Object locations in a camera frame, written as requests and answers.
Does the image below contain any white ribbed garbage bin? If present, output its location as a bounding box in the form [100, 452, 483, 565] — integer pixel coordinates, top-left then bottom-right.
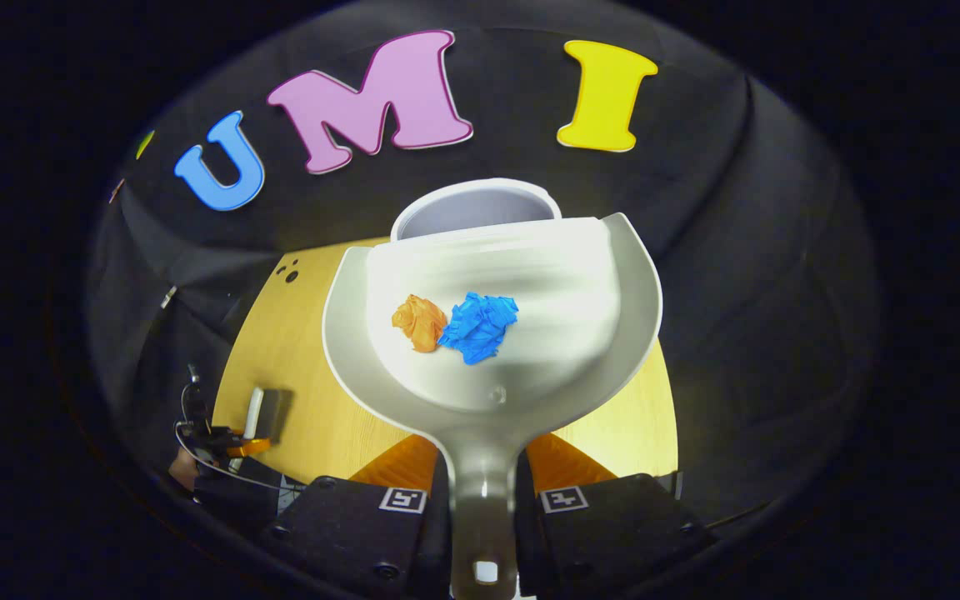
[390, 178, 563, 243]

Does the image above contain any white plastic dustpan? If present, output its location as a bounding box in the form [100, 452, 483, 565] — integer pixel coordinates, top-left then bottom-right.
[322, 212, 664, 600]

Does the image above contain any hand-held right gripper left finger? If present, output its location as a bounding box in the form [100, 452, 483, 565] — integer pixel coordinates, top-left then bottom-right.
[262, 433, 453, 600]

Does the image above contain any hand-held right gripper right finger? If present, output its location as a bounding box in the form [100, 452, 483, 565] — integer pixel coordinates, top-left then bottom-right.
[516, 433, 716, 598]

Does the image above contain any blue paper trash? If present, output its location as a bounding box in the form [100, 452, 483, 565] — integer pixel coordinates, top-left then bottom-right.
[437, 292, 520, 366]

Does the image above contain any black backdrop cloth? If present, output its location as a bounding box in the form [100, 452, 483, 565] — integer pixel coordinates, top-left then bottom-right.
[84, 0, 881, 543]

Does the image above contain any wooden desktop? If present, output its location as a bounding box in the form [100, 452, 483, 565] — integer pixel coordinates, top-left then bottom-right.
[212, 237, 679, 501]

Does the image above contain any orange paper trash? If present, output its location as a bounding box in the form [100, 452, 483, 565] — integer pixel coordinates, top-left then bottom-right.
[391, 294, 450, 353]

